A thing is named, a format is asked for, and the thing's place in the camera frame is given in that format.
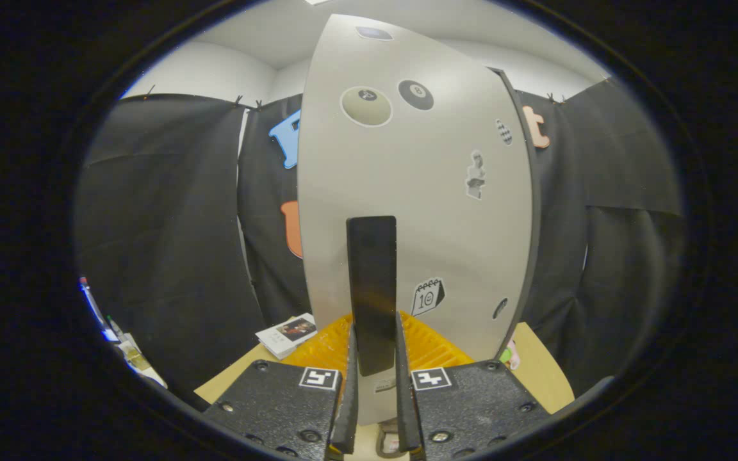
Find green and pink plush toy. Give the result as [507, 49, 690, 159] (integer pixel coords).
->
[499, 339, 521, 371]

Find light grey shoe cabinet door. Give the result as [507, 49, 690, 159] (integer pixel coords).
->
[297, 14, 534, 427]

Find dark grey shoe cabinet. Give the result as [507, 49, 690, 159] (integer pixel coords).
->
[489, 67, 543, 360]

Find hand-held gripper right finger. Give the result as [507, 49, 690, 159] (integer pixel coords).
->
[395, 312, 552, 461]

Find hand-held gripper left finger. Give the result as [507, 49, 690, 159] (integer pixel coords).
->
[202, 312, 360, 461]

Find black cabinet door handle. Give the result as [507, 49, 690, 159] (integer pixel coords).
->
[346, 216, 398, 377]

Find black backdrop cloth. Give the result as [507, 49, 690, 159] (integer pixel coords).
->
[76, 77, 687, 401]

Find blurred white and blue clutter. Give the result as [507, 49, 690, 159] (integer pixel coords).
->
[79, 277, 168, 389]

